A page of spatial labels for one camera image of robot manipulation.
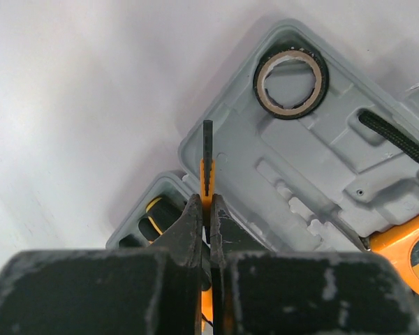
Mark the black tape roll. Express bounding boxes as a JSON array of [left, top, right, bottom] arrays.
[[253, 41, 330, 119]]

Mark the black yellow screwdriver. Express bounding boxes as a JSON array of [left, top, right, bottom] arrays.
[[138, 197, 182, 244]]

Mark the orange tape measure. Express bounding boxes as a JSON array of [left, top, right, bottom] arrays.
[[358, 111, 419, 304]]

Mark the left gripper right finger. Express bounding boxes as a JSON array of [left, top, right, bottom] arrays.
[[210, 195, 419, 334]]

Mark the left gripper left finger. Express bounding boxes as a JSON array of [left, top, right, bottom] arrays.
[[0, 195, 203, 334]]

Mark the grey plastic tool case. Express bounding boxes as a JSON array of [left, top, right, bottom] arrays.
[[105, 17, 419, 304]]

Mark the orange hex key set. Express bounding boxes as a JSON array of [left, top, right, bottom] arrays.
[[200, 120, 215, 327]]

